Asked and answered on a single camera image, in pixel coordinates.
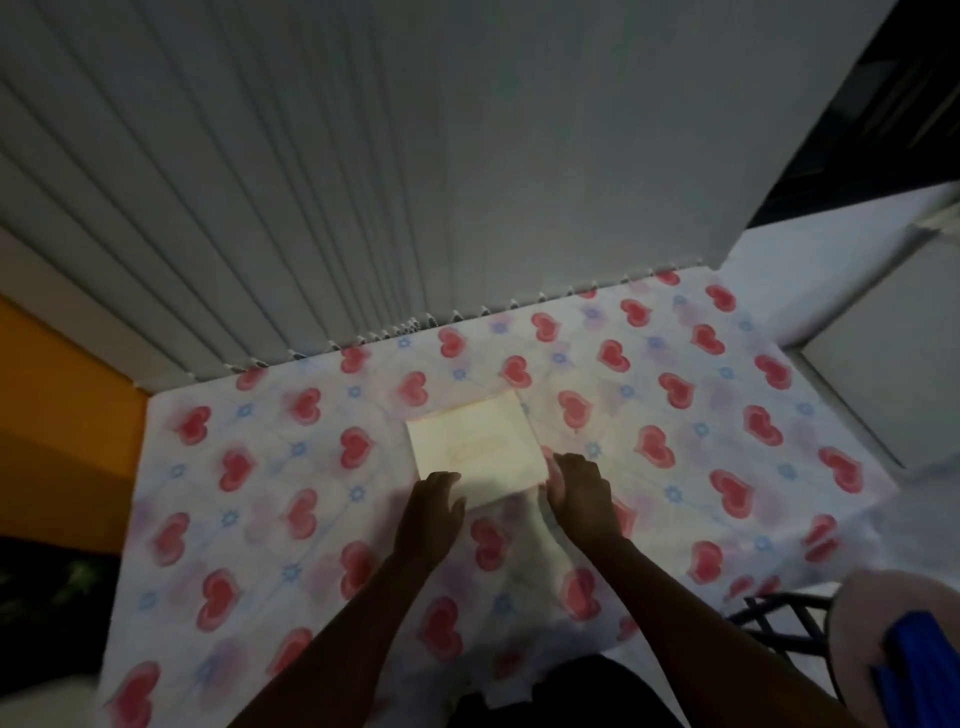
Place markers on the person's left hand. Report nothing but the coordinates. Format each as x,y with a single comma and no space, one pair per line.
427,525

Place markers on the person's right hand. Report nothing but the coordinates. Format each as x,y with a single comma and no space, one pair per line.
589,502

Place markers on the white desk calendar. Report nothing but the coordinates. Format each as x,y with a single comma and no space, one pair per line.
472,442

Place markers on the round wooden stool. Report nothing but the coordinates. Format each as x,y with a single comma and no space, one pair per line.
855,622

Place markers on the blue cleaning cloth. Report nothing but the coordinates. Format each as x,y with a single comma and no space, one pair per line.
922,675

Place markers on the person's right forearm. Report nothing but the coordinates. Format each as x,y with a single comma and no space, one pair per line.
712,645

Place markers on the person's left forearm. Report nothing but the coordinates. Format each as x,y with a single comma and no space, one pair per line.
352,645

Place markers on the heart-patterned tablecloth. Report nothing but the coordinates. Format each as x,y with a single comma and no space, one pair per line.
675,420

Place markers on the person's black shorts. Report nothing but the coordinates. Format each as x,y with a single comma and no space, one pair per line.
585,697

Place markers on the black metal rack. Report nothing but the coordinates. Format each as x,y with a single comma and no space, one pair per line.
780,622

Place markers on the white cabinet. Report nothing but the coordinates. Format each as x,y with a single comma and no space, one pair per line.
900,360

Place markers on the green plant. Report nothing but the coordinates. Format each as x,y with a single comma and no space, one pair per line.
79,577

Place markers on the grey vertical blinds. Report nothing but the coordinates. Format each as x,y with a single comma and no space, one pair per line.
375,165

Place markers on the dark window pane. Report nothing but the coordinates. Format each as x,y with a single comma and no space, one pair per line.
885,112

